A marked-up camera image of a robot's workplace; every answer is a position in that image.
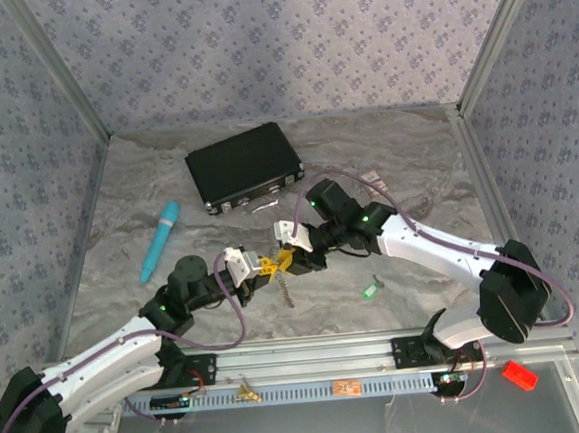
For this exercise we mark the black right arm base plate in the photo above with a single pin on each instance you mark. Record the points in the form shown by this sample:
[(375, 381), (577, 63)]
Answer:
[(405, 353)]

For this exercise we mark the orange printed tag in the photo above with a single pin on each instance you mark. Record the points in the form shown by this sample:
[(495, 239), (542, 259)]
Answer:
[(346, 387)]

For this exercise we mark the white metal bracket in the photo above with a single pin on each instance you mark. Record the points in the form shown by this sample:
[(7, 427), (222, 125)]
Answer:
[(105, 426)]

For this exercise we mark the teal plastic pen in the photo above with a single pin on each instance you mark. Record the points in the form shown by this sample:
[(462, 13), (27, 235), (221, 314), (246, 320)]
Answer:
[(163, 236)]

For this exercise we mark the gold binder clip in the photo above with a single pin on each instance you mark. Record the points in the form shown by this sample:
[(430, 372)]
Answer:
[(246, 393)]

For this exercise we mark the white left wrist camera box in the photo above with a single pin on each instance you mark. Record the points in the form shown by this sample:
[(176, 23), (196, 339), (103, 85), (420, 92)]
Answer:
[(238, 265)]

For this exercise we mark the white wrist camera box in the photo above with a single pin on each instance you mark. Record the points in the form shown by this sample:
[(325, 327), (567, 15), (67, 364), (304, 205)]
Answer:
[(238, 265), (291, 234)]

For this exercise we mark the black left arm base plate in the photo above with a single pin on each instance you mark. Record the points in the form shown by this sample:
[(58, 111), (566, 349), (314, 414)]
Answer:
[(204, 371)]

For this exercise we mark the red plastic block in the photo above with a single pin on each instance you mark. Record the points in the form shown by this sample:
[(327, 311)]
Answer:
[(520, 376)]

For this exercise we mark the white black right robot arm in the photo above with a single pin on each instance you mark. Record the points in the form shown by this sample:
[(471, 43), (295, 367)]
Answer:
[(437, 250)]

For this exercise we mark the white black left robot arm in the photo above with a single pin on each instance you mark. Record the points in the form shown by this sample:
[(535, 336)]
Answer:
[(105, 361)]

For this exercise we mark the aluminium side rail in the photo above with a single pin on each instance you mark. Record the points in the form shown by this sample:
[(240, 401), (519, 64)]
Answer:
[(481, 161), (82, 243)]

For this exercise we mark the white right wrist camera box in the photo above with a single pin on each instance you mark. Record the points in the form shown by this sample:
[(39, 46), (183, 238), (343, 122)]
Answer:
[(291, 234)]

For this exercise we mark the long aluminium base rail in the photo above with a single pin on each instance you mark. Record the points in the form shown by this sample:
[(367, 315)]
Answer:
[(306, 360)]

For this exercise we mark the playing card box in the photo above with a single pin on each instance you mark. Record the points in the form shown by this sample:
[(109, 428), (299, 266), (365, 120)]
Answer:
[(377, 182)]

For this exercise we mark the aluminium corner post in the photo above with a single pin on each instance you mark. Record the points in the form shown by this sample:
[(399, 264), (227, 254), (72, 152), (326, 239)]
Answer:
[(58, 64), (497, 34)]

